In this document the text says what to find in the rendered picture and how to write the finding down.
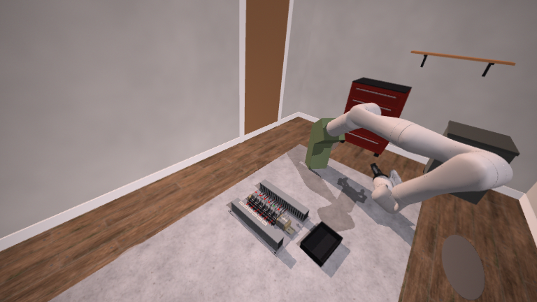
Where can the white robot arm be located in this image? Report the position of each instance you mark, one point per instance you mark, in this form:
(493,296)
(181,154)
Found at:
(464,169)

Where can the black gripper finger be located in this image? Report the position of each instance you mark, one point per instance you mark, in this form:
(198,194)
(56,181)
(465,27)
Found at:
(375,168)

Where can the black rectangular tray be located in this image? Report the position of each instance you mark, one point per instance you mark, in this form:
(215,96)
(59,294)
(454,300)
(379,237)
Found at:
(321,241)

